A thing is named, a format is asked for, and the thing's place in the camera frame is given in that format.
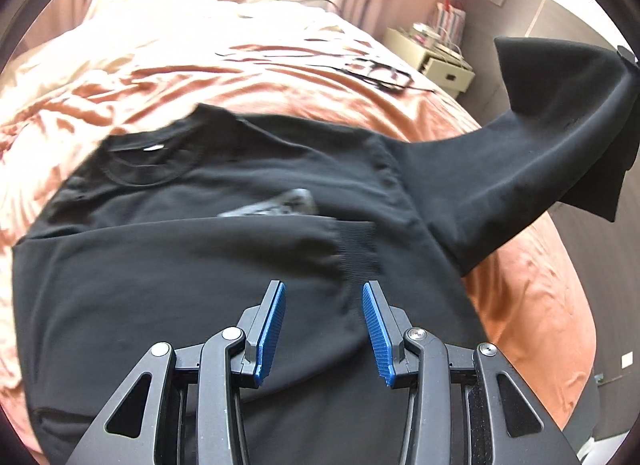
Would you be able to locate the white bedside cabinet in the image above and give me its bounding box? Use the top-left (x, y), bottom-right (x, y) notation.
top-left (383, 29), bottom-right (475, 99)

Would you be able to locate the black cable on bed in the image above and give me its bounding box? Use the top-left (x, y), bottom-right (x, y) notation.
top-left (299, 0), bottom-right (352, 17)

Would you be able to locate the rust orange bed blanket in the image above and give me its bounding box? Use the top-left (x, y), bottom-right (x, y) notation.
top-left (1, 2), bottom-right (596, 463)

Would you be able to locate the black patterned item on bed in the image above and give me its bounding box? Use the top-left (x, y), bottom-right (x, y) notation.
top-left (343, 58), bottom-right (412, 92)

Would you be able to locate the striped paper bag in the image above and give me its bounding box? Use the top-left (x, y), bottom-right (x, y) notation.
top-left (435, 0), bottom-right (466, 46)

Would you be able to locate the black long-sleeve sweatshirt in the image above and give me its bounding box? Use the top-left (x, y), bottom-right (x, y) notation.
top-left (13, 38), bottom-right (639, 464)

